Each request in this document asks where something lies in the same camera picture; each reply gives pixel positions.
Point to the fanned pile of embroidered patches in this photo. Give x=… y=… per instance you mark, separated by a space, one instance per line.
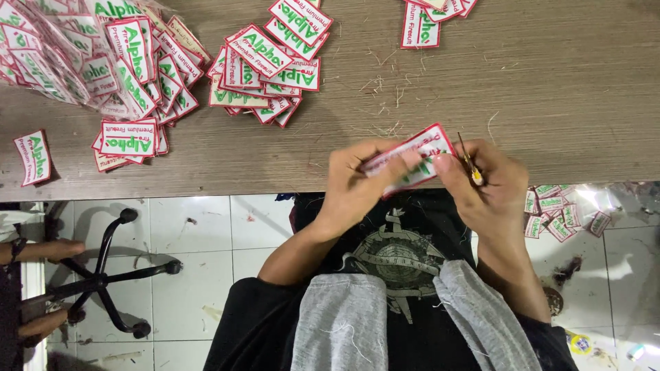
x=263 y=56

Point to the black printed t-shirt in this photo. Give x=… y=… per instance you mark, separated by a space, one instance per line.
x=361 y=242

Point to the loose heap of embroidered patches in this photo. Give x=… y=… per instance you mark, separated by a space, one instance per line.
x=131 y=136

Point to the red-edged embroidered patch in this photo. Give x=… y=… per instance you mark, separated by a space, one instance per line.
x=33 y=157
x=420 y=31
x=435 y=141
x=468 y=6
x=446 y=11

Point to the person's right hand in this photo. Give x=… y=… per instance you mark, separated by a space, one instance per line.
x=495 y=201

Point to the yellow and blue round lid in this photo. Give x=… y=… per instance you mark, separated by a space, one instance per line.
x=580 y=343

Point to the person's left hand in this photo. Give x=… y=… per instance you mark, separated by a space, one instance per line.
x=356 y=190

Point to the clear plastic bag of patches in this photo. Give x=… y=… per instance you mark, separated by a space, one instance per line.
x=46 y=56

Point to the round brown floor drain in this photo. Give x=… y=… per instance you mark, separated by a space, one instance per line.
x=552 y=301

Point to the scattered floor pile of patches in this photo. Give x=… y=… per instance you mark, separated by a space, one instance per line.
x=554 y=214

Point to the black office chair base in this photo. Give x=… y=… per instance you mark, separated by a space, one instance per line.
x=103 y=281

